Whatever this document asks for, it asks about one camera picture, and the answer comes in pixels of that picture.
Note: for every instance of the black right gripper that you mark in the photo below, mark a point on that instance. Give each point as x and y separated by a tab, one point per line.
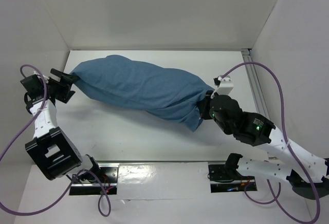
204	106

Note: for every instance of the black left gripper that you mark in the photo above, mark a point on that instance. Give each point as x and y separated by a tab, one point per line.
65	84

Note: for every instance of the blue fabric pillowcase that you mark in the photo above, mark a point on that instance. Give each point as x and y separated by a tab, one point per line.
167	93

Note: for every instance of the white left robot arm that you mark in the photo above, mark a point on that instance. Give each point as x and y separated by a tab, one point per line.
50	148

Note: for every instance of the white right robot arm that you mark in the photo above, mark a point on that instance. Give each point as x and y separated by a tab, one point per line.
306	173

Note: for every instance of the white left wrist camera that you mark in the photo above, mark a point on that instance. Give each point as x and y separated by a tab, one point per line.
41	76

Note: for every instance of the aluminium frame rail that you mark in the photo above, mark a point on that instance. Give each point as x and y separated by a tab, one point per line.
256	90

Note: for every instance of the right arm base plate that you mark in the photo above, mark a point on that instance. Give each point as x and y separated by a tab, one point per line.
222	181

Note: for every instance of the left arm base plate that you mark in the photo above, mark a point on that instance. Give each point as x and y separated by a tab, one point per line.
87	185

